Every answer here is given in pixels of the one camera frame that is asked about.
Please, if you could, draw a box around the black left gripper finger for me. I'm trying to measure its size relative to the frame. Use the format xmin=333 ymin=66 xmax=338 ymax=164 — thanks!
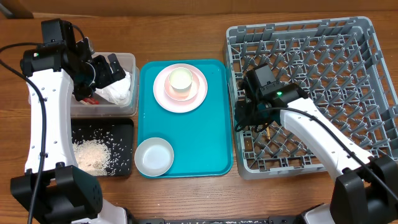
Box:
xmin=108 ymin=54 xmax=123 ymax=73
xmin=93 ymin=70 xmax=126 ymax=89

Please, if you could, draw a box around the wooden chopstick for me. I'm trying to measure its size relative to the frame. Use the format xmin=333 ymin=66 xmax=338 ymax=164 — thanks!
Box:
xmin=266 ymin=127 xmax=271 ymax=139

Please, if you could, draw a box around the white napkin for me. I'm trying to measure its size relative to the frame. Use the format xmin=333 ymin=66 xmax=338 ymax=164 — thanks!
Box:
xmin=95 ymin=72 xmax=131 ymax=105

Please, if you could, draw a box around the red wrapper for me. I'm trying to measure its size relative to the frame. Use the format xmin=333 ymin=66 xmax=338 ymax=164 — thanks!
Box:
xmin=80 ymin=98 xmax=99 ymax=105

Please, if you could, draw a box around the pile of rice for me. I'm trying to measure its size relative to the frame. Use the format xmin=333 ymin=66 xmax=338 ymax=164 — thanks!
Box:
xmin=72 ymin=129 xmax=131 ymax=177

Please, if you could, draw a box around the grey small bowl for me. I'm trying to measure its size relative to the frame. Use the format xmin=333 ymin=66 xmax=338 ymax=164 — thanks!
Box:
xmin=134 ymin=138 xmax=174 ymax=177

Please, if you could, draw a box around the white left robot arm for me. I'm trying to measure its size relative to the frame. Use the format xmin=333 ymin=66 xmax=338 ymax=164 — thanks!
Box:
xmin=10 ymin=19 xmax=134 ymax=223

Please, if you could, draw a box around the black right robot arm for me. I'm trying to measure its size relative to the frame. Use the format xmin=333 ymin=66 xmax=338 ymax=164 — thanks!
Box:
xmin=234 ymin=63 xmax=397 ymax=224

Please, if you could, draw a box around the grey dishwasher rack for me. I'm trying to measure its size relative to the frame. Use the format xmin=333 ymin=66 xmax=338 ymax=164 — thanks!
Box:
xmin=225 ymin=17 xmax=397 ymax=180

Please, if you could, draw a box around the clear plastic bin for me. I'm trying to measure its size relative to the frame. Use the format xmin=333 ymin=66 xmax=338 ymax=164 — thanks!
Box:
xmin=28 ymin=52 xmax=140 ymax=118

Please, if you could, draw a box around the black tray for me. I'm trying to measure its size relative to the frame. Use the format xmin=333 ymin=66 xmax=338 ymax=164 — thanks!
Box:
xmin=72 ymin=118 xmax=134 ymax=177

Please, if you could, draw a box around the teal plastic tray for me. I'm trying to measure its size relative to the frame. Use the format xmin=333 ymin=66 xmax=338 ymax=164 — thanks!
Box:
xmin=137 ymin=59 xmax=233 ymax=178

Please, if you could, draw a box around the white paper cup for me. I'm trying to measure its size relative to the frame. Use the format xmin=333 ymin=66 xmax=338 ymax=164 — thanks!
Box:
xmin=169 ymin=67 xmax=193 ymax=92

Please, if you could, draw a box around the pink plate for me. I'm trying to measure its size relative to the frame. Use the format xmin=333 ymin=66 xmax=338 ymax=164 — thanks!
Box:
xmin=153 ymin=63 xmax=208 ymax=113

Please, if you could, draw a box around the pink small bowl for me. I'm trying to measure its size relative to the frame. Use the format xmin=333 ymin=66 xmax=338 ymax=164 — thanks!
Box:
xmin=164 ymin=74 xmax=200 ymax=101

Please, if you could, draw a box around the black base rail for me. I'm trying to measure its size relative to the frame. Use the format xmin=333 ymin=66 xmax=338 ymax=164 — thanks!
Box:
xmin=134 ymin=215 xmax=306 ymax=224

